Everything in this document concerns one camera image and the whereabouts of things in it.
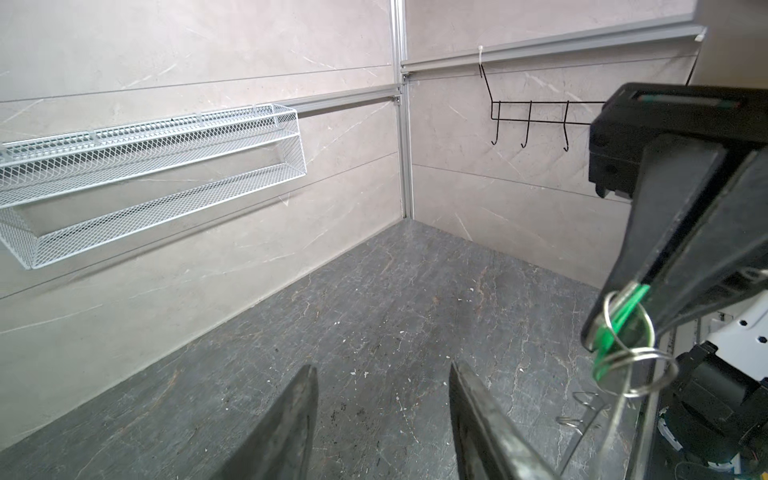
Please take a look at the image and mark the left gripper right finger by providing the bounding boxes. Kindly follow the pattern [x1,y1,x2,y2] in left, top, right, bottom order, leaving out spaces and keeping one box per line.
[448,361,558,479]

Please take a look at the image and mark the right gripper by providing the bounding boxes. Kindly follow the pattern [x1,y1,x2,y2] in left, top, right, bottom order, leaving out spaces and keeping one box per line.
[588,83,767,334]

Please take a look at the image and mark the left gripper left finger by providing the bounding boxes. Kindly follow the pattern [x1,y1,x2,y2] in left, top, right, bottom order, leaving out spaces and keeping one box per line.
[213,364,318,479]

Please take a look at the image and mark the green tagged key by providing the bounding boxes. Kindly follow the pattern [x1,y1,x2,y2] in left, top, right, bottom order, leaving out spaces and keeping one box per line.
[592,281,656,382]

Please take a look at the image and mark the metal keyring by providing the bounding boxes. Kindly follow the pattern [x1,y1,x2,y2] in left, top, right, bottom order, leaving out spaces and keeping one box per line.
[554,281,681,475]

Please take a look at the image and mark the black wire hook rack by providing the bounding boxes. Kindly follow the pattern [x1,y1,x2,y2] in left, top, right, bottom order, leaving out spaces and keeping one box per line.
[479,45,698,152]

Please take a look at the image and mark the white wire mesh basket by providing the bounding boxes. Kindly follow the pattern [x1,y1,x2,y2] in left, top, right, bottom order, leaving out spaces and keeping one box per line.
[1,103,307,269]

